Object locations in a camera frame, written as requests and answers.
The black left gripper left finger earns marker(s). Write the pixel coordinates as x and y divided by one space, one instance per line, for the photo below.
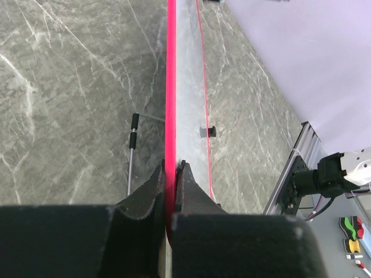
108 240

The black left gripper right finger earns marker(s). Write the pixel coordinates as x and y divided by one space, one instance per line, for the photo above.
209 242

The pink framed whiteboard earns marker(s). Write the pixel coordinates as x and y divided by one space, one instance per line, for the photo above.
186 108

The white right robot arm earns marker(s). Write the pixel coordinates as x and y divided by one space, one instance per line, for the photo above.
335 175

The black whiteboard foot clip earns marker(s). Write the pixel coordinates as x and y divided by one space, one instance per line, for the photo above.
208 132

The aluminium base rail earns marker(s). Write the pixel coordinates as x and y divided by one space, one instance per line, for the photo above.
305 155

